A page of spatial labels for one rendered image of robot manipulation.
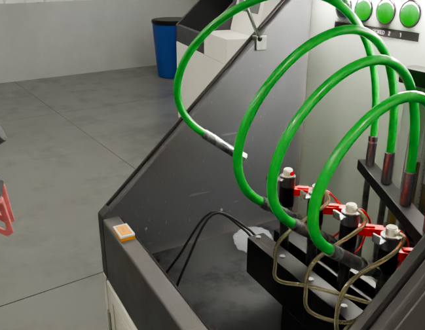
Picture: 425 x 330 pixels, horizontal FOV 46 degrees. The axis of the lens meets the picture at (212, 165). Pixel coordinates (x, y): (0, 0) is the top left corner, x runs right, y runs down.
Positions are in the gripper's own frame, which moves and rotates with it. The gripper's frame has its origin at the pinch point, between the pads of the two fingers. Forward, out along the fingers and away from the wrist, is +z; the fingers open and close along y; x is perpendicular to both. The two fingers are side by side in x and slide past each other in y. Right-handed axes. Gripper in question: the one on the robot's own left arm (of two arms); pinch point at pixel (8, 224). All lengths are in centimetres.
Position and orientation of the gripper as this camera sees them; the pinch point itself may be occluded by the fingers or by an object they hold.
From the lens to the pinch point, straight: 105.6
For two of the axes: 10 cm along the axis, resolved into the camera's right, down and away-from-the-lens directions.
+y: -3.2, -3.5, 8.8
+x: -8.4, 5.3, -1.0
